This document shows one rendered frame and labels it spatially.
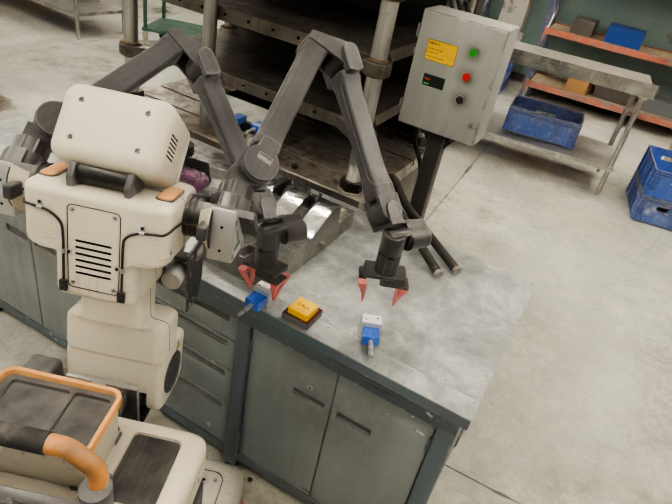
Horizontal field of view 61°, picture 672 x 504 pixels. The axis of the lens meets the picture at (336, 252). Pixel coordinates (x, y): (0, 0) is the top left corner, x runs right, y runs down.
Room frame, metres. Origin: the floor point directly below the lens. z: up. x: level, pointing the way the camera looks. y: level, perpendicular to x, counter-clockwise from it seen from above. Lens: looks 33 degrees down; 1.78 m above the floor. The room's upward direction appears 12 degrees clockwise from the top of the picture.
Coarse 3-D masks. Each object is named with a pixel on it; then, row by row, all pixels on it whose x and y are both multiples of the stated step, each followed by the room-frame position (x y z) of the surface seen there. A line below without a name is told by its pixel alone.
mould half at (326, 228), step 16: (288, 192) 1.59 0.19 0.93; (304, 192) 1.61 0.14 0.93; (288, 208) 1.53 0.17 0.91; (320, 208) 1.53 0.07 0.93; (336, 208) 1.55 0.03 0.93; (320, 224) 1.48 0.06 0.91; (336, 224) 1.57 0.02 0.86; (256, 240) 1.35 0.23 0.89; (304, 240) 1.41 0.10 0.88; (320, 240) 1.48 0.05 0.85; (288, 256) 1.31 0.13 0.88; (304, 256) 1.40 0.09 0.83; (288, 272) 1.33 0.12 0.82
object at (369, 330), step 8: (368, 320) 1.14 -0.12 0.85; (376, 320) 1.15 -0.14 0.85; (360, 328) 1.14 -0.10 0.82; (368, 328) 1.13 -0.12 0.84; (376, 328) 1.13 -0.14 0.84; (360, 336) 1.13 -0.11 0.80; (368, 336) 1.09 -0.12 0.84; (376, 336) 1.10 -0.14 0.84; (368, 344) 1.08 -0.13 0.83; (376, 344) 1.09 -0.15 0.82; (368, 352) 1.05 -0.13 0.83
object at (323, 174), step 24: (144, 96) 2.52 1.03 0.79; (168, 96) 2.58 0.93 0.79; (192, 96) 2.64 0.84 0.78; (192, 120) 2.35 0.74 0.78; (216, 144) 2.19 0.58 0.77; (312, 144) 2.36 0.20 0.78; (336, 144) 2.42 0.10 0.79; (384, 144) 2.54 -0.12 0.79; (288, 168) 2.07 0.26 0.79; (312, 168) 2.12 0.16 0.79; (336, 168) 2.16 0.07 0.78; (408, 168) 2.37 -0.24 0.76; (336, 192) 1.96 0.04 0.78
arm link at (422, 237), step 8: (392, 200) 1.17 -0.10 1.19; (392, 208) 1.16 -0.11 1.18; (392, 216) 1.14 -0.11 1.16; (400, 216) 1.16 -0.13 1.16; (392, 224) 1.13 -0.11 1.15; (400, 224) 1.17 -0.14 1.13; (408, 224) 1.18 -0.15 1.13; (416, 224) 1.19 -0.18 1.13; (424, 224) 1.20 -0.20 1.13; (416, 232) 1.17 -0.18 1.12; (424, 232) 1.18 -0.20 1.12; (416, 240) 1.15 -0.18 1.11; (424, 240) 1.17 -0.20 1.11; (408, 248) 1.15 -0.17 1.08; (416, 248) 1.16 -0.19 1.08
